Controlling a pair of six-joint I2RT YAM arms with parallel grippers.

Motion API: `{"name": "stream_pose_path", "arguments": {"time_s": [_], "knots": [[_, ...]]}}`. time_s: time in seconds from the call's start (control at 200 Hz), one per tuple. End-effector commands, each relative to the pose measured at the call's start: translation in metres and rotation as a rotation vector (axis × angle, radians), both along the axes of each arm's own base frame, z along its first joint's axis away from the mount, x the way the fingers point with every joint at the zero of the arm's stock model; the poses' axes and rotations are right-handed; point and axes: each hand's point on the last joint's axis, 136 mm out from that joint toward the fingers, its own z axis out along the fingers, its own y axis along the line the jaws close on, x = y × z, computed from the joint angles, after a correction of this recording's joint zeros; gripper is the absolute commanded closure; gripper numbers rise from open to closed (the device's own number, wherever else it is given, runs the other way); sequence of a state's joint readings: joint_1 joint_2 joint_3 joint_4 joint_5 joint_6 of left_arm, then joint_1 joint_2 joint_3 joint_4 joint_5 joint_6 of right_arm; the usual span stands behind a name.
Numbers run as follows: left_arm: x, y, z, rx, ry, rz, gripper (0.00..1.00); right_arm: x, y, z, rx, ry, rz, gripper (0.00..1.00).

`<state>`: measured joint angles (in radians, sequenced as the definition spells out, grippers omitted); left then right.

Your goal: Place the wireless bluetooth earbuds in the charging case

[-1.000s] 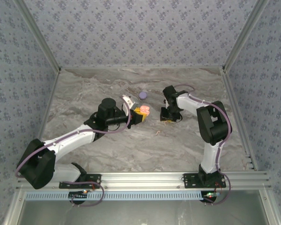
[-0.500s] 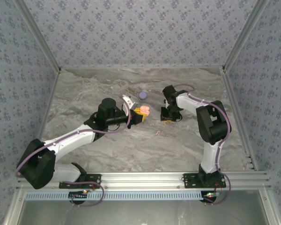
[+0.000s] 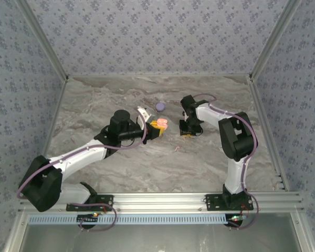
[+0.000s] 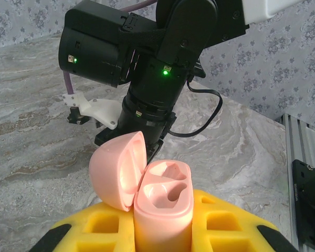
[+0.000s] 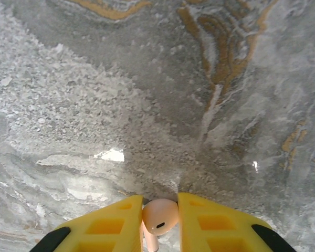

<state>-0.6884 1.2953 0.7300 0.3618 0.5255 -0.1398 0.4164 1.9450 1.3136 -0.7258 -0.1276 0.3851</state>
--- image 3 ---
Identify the pink earbud charging case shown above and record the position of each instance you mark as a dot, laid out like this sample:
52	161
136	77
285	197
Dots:
162	122

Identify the purple earbud charging case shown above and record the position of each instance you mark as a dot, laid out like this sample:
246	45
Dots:
160	106

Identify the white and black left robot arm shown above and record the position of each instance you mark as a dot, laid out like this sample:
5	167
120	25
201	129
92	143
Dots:
76	157

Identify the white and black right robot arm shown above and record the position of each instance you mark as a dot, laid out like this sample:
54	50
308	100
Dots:
237	173

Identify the black controller board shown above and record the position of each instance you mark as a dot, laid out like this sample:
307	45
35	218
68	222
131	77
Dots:
236	220
86	218

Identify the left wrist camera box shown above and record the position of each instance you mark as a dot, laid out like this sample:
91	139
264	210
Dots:
145	115

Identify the aluminium mounting rail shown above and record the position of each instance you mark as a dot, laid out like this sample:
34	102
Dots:
157	202

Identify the aluminium side rail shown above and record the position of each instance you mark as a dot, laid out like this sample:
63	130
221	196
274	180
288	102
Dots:
260	105

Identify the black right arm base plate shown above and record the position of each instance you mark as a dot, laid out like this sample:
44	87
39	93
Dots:
212	206

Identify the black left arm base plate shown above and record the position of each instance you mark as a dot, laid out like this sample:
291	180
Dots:
73	207

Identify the aluminium frame post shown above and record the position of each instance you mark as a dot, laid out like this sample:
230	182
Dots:
44	39
273	39

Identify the aluminium frame leg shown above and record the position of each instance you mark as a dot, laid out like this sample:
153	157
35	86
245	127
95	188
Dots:
15	233
303	233

